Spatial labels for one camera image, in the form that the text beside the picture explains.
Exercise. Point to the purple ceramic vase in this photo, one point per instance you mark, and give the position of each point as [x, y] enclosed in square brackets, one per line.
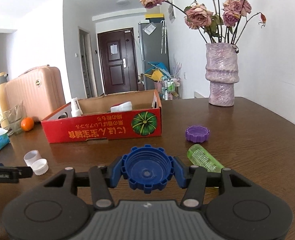
[222, 72]

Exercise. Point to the yellow thermos jug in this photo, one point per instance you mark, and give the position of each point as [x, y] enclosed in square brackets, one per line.
[3, 100]

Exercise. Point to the orange fruit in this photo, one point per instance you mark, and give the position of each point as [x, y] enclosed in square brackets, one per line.
[27, 124]

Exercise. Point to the red cardboard box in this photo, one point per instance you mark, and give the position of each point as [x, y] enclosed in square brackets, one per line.
[97, 121]

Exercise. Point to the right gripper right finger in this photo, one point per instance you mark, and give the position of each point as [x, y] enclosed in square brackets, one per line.
[228, 205]

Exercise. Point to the glass cup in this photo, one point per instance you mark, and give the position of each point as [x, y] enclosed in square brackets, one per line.
[14, 116]

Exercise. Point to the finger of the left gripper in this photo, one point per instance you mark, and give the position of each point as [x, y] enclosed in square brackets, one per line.
[14, 174]

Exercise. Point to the dark brown door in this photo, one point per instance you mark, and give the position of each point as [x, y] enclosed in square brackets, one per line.
[118, 60]

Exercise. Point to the pink hard suitcase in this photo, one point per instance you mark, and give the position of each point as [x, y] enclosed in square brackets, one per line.
[39, 89]

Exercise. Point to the grey refrigerator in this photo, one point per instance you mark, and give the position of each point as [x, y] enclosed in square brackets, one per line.
[153, 44]

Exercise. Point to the green translucent bottle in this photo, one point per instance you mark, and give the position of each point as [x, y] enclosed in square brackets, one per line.
[199, 156]

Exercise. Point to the wire storage cart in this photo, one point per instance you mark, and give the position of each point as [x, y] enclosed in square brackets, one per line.
[170, 88]

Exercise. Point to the blue bottle cap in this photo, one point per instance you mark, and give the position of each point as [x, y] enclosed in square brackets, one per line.
[147, 168]

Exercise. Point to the yellow box on fridge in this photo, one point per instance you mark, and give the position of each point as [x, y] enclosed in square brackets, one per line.
[149, 16]

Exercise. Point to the white spray bottle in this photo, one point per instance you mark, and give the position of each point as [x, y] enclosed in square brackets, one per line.
[75, 108]

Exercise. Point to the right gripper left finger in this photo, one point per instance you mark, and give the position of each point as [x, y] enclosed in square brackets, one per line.
[65, 205]

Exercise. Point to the white round cap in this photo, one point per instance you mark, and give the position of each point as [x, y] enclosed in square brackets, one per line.
[40, 167]

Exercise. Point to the red lint brush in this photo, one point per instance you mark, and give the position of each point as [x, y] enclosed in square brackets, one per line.
[122, 107]

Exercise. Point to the purple bottle cap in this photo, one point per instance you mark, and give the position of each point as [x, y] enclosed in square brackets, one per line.
[197, 133]

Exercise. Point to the dried pink roses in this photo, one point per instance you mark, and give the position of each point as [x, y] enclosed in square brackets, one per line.
[225, 24]

